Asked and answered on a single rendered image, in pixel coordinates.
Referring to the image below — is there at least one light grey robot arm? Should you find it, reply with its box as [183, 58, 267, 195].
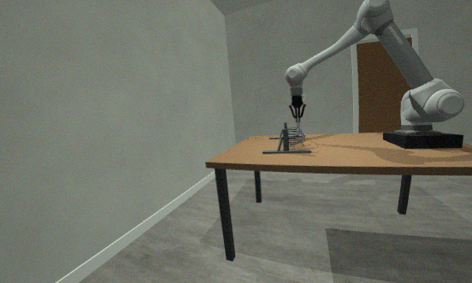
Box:
[286, 0, 464, 135]

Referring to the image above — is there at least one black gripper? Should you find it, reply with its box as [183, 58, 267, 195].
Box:
[289, 96, 306, 122]

